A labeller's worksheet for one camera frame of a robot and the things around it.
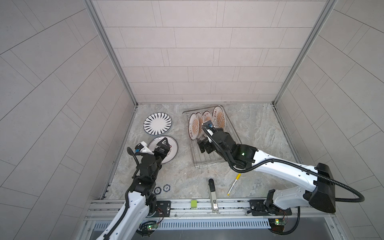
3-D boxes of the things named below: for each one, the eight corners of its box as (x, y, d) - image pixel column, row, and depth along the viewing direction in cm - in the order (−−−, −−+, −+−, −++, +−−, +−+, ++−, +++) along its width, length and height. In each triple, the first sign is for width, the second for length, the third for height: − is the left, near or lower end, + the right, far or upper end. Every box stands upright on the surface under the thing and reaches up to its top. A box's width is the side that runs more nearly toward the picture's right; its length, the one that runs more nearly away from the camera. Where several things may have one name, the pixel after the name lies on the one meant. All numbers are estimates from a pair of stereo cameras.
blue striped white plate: (141, 135, 100) (140, 133, 98) (147, 114, 111) (146, 112, 109) (170, 135, 100) (169, 133, 98) (173, 114, 111) (172, 112, 109)
